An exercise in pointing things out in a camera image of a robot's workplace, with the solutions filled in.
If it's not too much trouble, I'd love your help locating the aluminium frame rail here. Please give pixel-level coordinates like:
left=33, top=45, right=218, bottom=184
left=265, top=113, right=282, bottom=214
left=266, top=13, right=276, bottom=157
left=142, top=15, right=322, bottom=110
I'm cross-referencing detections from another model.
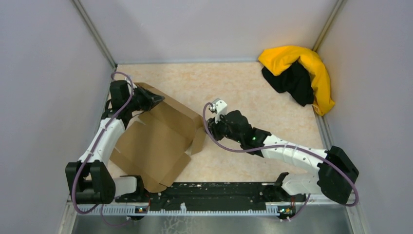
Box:
left=58, top=182, right=370, bottom=234

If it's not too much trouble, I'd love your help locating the brown cardboard box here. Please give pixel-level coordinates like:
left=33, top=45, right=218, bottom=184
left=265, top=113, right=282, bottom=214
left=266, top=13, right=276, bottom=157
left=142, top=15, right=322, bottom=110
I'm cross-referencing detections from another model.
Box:
left=110, top=83, right=206, bottom=193

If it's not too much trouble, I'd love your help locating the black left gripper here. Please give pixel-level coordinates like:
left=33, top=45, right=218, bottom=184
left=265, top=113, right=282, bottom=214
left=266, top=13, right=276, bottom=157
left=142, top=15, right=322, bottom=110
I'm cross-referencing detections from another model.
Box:
left=126, top=83, right=165, bottom=112

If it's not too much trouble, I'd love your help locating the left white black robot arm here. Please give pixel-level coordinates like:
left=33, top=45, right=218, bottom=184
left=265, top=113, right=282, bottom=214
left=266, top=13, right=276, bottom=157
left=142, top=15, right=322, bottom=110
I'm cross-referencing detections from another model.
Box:
left=65, top=80, right=164, bottom=205

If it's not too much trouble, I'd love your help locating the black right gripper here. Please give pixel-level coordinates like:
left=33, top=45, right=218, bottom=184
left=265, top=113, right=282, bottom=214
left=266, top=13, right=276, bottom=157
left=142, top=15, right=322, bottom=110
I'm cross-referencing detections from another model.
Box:
left=204, top=111, right=243, bottom=144

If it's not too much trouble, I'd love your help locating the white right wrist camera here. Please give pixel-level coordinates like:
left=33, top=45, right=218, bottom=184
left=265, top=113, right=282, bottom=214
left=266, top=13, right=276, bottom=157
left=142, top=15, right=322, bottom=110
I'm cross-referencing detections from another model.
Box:
left=208, top=98, right=227, bottom=123

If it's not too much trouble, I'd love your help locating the yellow cloth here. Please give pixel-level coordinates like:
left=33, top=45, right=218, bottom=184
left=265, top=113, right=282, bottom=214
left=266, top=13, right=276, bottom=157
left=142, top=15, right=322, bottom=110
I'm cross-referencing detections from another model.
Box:
left=258, top=45, right=335, bottom=116

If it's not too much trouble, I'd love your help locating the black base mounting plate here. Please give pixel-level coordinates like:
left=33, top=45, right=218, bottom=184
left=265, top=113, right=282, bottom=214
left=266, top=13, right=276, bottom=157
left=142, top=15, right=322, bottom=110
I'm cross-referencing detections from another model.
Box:
left=115, top=182, right=306, bottom=212

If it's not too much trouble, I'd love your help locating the black cloth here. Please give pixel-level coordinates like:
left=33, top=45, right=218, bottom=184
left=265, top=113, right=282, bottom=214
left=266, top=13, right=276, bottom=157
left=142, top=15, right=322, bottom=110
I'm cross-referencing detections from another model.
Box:
left=261, top=61, right=314, bottom=107

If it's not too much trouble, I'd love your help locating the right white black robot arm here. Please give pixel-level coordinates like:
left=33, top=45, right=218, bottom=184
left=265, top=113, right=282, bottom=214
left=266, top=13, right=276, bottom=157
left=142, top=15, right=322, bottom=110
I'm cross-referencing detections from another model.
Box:
left=203, top=110, right=359, bottom=207

